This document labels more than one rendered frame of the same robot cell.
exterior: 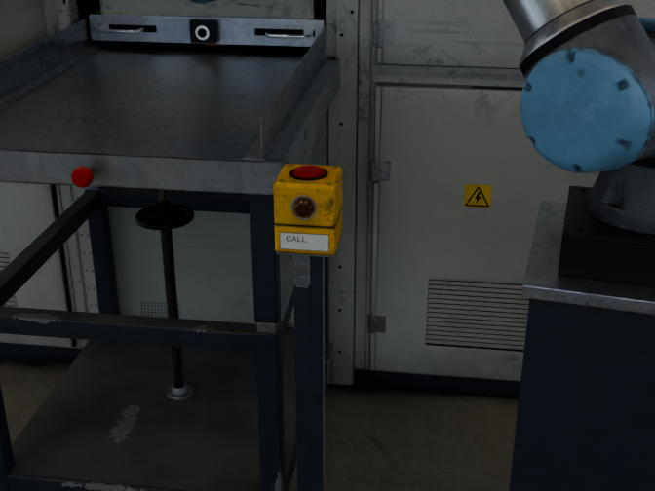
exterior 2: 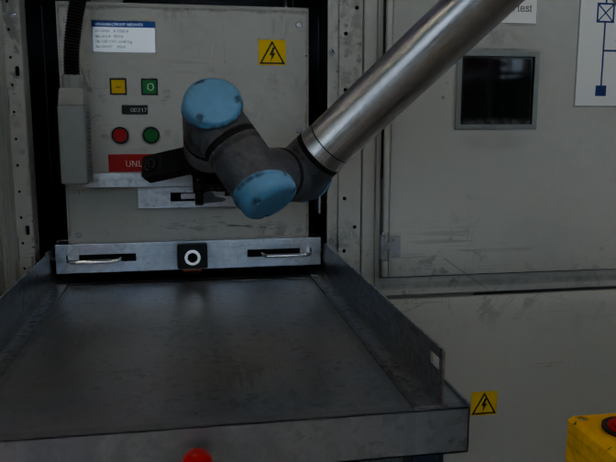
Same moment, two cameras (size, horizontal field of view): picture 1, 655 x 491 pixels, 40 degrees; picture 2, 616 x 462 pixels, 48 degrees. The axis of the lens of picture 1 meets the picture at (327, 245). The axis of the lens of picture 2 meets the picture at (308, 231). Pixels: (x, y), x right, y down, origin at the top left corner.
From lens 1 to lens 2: 0.80 m
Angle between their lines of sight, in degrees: 23
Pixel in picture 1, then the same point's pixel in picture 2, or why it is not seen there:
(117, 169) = (238, 444)
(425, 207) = not seen: hidden behind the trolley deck
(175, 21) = (159, 247)
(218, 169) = (384, 425)
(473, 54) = (476, 261)
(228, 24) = (218, 247)
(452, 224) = not seen: hidden behind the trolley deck
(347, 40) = (349, 256)
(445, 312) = not seen: outside the picture
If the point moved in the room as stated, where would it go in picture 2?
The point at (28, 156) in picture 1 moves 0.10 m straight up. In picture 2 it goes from (101, 442) to (96, 350)
